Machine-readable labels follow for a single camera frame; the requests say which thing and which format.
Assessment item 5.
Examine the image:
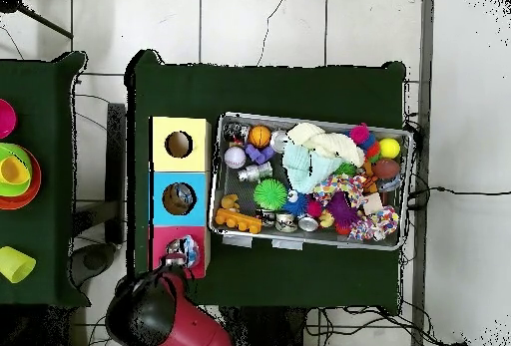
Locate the orange rubber toy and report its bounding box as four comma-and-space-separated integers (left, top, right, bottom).
214, 206, 264, 235

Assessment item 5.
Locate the wooden box with three holes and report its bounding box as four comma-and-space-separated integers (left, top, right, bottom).
149, 115, 214, 282

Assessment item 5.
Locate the clear mesh bin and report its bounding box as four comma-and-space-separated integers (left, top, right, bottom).
208, 112, 416, 252

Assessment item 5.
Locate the green spiky ball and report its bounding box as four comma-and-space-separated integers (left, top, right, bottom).
253, 177, 289, 212

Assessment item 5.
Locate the white ball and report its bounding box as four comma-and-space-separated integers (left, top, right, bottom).
223, 146, 249, 172

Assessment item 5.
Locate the small orange basketball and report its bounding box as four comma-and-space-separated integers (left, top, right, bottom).
248, 124, 274, 149

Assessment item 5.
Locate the silver can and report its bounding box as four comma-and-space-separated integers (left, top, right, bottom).
269, 130, 290, 153

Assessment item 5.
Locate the mint green cloth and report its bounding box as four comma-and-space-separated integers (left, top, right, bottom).
282, 140, 345, 195

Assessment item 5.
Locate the cream yellow cloth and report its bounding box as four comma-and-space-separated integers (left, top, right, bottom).
286, 122, 367, 169

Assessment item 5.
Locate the polka dot cloth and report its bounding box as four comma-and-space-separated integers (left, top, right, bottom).
309, 173, 367, 208

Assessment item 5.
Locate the pink spiky ball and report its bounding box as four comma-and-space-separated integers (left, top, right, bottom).
348, 122, 372, 147

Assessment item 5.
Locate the brown toy football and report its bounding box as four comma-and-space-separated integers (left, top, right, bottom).
372, 158, 402, 180

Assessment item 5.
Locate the green side table cloth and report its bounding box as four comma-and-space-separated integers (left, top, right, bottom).
0, 50, 91, 310

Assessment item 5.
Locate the orange disc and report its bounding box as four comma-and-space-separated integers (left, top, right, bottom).
0, 145, 43, 211

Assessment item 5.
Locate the green bowl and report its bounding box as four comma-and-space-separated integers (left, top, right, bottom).
0, 142, 35, 199

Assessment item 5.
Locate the small yellow cup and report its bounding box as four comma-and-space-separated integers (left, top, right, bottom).
0, 154, 32, 187

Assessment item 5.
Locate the yellow-green cup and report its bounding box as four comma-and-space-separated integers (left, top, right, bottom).
0, 245, 38, 285

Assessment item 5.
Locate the pink round cup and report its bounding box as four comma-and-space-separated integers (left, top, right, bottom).
0, 98, 18, 141

